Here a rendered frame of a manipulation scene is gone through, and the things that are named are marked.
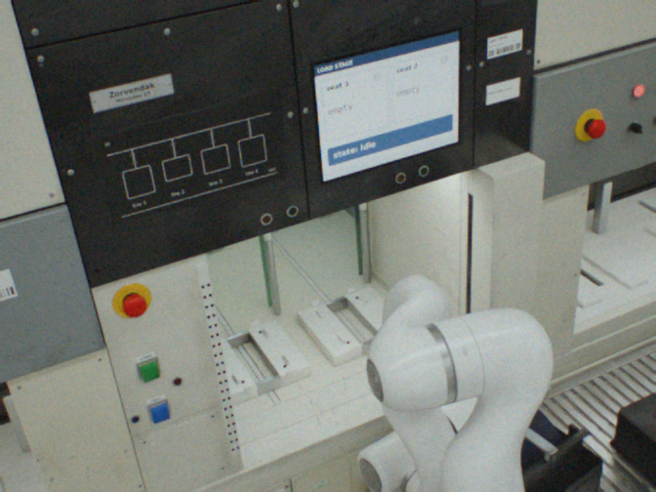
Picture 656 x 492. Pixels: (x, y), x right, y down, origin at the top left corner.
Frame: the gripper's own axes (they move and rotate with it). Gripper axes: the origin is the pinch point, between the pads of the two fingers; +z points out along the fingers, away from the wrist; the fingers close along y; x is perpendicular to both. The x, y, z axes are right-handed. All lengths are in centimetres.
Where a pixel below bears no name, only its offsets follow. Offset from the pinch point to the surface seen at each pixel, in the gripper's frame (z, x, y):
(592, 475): 9.9, -17.1, 13.6
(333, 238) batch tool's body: 29, -21, -95
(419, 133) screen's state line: 3.2, 42.2, -26.4
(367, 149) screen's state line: -7, 42, -28
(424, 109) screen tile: 4, 46, -26
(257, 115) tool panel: -27, 53, -31
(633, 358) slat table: 60, -32, -13
